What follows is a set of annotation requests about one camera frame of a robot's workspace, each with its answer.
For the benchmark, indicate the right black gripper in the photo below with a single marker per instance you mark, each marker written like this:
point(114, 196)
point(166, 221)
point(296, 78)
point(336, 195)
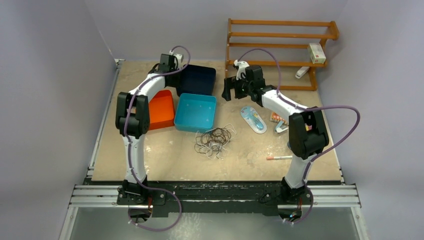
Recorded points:
point(226, 94)

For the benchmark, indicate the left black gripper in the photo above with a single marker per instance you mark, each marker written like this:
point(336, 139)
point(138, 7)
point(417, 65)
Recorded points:
point(176, 84)

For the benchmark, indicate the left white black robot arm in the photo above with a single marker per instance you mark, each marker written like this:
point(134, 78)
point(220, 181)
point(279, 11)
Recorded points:
point(132, 119)

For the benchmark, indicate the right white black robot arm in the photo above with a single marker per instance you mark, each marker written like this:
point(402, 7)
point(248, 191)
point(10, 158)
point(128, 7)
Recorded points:
point(308, 135)

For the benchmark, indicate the blue blister pack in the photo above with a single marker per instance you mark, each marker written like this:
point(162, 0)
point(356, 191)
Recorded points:
point(253, 119)

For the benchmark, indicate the dark blue plastic tray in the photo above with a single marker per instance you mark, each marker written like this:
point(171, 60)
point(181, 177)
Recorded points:
point(196, 79)

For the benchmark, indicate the light blue plastic tray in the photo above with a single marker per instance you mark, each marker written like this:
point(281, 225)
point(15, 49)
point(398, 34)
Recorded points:
point(195, 113)

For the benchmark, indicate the orange plastic tray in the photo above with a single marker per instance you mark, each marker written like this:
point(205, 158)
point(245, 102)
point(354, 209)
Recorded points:
point(162, 110)

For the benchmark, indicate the orange card pack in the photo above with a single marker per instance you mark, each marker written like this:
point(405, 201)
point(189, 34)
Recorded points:
point(275, 118)

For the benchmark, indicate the white stapler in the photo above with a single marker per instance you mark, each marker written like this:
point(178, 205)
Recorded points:
point(302, 71)

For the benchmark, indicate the white orange marker pen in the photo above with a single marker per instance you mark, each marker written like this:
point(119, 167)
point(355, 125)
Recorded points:
point(272, 158)

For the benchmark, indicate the white cardboard box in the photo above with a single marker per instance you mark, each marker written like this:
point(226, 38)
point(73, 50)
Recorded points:
point(316, 53)

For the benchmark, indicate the wooden shelf rack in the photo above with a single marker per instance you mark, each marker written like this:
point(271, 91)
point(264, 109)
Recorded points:
point(290, 38)

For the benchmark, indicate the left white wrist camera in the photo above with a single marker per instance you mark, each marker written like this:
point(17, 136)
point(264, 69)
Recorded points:
point(178, 59)

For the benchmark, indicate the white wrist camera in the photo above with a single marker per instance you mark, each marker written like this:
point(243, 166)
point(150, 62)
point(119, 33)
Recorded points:
point(240, 66)
point(178, 59)

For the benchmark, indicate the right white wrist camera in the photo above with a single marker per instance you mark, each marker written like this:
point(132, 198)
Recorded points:
point(240, 66)

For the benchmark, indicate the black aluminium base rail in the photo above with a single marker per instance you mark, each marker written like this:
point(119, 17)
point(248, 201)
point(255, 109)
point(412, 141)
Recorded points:
point(228, 197)

